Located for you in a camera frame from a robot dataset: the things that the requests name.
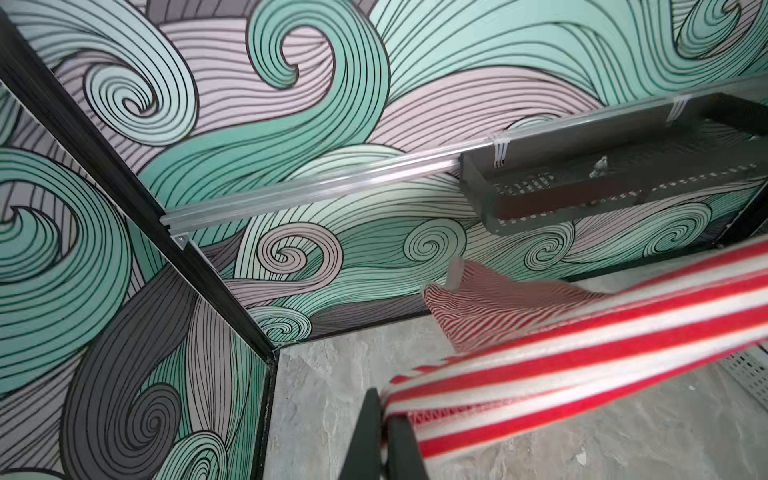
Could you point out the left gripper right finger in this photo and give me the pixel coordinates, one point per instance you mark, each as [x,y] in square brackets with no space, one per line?
[404,459]

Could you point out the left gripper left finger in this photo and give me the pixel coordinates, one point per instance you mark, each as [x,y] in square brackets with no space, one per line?
[363,459]

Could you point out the red white striped tank top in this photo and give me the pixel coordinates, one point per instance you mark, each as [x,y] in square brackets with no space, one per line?
[529,354]

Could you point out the white plastic laundry basket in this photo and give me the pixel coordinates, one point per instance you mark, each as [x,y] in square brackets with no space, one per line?
[749,368]

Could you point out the aluminium back wall rail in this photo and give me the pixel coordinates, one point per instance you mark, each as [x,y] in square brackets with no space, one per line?
[302,191]

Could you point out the black wall shelf tray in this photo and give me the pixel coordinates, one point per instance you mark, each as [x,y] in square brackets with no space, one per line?
[627,159]

